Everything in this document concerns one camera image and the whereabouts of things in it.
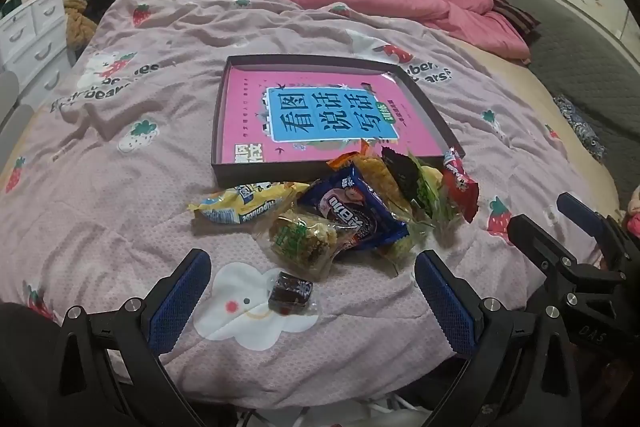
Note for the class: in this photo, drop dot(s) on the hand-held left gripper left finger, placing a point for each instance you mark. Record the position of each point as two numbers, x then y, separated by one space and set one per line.
185 297

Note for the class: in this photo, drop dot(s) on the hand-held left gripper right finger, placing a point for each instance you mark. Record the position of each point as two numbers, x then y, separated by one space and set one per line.
445 302

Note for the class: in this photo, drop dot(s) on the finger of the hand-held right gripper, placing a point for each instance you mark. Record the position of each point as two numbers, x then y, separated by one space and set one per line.
577 209
532 237

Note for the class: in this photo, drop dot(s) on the clear lemon candy packet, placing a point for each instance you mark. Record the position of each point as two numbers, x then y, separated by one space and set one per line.
400 244

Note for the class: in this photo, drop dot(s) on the red candy packet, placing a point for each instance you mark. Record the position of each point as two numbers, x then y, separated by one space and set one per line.
457 192

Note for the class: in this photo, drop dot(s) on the yellow snack packet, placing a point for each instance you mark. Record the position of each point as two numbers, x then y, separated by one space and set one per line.
235 204

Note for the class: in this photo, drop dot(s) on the small brown cake packet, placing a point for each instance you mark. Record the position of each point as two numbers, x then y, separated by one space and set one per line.
290 289

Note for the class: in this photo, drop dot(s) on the green snack packet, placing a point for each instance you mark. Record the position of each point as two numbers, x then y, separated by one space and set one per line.
425 187

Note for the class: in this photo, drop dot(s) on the large clear rice cracker packet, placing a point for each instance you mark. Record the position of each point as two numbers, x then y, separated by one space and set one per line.
300 239

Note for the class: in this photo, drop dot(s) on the blue cookie packet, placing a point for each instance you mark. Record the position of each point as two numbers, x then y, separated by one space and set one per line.
350 212

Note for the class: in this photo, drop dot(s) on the black snack packet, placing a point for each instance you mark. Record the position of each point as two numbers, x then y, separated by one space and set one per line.
400 172

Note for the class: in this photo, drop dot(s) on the orange chip packet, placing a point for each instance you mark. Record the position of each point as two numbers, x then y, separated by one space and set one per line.
375 177

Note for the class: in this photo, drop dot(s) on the dark shallow cardboard box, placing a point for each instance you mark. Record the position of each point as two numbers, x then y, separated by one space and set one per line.
218 132

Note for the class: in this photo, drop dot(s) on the colourful clothes pile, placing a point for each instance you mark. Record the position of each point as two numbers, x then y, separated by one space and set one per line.
632 212

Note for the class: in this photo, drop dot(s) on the blue patterned cloth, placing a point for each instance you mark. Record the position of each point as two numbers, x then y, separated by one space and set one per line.
580 127

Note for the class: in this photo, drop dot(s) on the beige bed sheet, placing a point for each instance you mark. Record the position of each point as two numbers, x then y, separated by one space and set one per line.
525 77

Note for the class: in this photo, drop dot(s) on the grey quilted headboard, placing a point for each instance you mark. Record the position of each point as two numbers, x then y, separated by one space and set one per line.
575 57

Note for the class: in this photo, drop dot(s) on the pink strawberry print blanket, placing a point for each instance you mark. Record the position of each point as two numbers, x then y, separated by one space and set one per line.
150 107

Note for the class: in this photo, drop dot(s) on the pink book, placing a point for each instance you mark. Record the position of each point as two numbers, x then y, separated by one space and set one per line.
250 107

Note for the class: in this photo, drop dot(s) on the striped dark pillow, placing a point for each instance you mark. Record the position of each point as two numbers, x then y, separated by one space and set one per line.
517 17

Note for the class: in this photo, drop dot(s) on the brown plush toy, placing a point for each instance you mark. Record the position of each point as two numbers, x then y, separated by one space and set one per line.
77 24

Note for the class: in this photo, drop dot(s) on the white drawer chest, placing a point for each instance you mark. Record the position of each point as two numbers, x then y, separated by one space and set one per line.
35 42

